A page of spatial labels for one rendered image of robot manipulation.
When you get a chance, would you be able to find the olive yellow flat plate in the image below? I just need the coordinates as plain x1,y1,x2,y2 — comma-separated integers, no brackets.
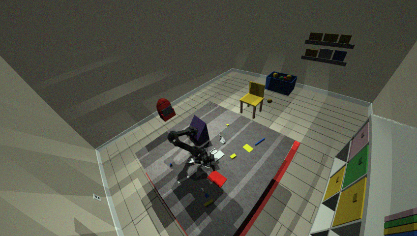
243,144,253,152

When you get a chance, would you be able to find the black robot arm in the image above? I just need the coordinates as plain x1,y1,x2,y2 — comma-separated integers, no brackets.
167,125,210,164

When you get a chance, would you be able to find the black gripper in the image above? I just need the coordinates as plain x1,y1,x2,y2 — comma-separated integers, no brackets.
194,154,215,164

